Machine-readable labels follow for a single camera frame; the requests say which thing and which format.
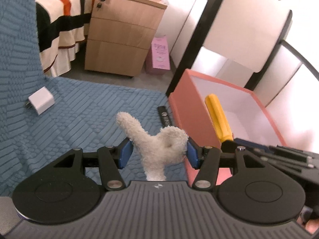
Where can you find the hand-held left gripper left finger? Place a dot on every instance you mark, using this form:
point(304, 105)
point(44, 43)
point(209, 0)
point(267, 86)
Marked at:
point(125, 154)

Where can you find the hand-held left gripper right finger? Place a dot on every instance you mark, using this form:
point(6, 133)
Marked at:
point(193, 154)

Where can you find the wooden bedside cabinet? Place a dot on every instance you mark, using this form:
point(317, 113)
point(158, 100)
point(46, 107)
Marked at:
point(119, 37)

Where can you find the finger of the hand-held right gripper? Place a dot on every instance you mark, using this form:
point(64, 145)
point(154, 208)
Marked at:
point(284, 163)
point(251, 145)

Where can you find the white charger plug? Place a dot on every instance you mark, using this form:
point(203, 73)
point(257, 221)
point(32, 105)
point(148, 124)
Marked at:
point(41, 99)

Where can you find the black rectangular device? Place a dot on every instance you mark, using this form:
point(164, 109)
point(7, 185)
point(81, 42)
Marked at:
point(165, 117)

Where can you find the white plush toy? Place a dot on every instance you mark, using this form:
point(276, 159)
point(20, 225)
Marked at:
point(154, 149)

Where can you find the pink cardboard box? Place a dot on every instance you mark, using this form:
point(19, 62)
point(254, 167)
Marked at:
point(189, 109)

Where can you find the person's right hand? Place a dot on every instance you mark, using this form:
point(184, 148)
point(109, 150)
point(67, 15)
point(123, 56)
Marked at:
point(313, 226)

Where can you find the pink paper bag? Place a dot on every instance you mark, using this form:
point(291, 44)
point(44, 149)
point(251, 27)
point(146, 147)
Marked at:
point(159, 54)

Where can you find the cabinet keys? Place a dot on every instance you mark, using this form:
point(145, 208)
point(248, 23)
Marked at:
point(100, 3)

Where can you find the blue quilted chair cover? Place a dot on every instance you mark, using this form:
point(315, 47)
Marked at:
point(74, 109)

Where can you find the striped bedspread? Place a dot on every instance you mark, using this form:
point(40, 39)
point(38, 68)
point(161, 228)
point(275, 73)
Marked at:
point(62, 29)

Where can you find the white chair with black frame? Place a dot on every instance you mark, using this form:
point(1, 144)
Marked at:
point(249, 29)

